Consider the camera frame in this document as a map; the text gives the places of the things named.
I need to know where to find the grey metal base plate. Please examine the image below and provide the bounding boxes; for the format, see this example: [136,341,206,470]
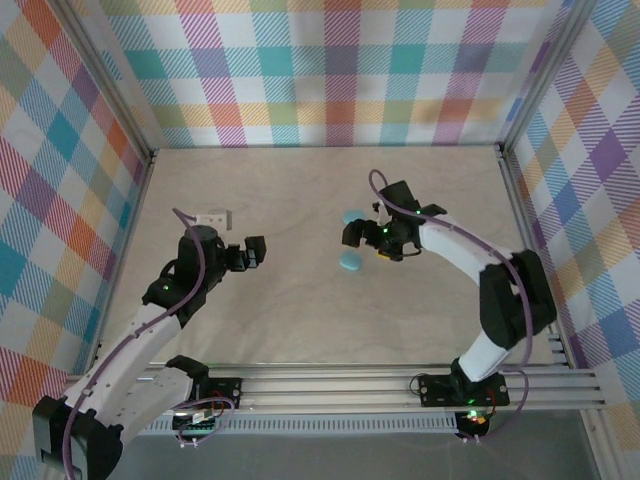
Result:
[64,433,601,480]

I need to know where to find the aluminium frame rail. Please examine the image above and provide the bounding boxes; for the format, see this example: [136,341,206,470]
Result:
[497,143,619,480]
[47,149,160,480]

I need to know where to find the aluminium frame post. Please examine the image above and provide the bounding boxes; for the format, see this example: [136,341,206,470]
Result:
[497,0,599,156]
[53,0,160,169]

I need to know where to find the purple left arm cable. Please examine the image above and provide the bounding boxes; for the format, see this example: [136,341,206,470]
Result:
[62,207,236,479]

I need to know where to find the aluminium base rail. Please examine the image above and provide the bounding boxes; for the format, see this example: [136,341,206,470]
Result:
[127,362,606,412]

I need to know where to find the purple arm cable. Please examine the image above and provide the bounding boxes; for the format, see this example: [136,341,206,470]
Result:
[368,169,534,444]
[62,207,236,479]

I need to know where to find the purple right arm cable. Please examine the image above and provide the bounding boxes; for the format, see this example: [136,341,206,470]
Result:
[368,169,534,444]

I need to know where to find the grey slotted cable duct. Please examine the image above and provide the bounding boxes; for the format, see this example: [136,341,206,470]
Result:
[119,417,460,437]

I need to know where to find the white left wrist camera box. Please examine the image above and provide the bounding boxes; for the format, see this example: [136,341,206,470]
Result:
[195,209,234,231]

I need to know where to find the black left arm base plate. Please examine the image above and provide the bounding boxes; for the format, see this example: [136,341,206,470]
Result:
[198,377,245,410]

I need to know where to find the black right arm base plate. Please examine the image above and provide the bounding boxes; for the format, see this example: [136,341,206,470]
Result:
[417,373,511,407]

